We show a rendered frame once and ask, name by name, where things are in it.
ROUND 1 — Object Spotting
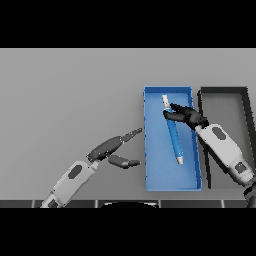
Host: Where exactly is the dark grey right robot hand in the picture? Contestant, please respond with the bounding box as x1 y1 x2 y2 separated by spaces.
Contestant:
162 102 210 131

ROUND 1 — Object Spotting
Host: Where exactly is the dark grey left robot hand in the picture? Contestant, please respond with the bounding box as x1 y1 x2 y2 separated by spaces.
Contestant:
86 127 144 170

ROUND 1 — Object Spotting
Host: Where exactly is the blue pipe with pale ends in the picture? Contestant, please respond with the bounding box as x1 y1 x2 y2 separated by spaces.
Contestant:
161 94 185 165

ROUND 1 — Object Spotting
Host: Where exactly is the dark grey bin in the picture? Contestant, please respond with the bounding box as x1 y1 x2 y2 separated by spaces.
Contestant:
197 86 256 190

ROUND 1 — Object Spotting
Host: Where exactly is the blue bin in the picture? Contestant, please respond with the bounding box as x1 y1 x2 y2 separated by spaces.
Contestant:
143 85 203 192

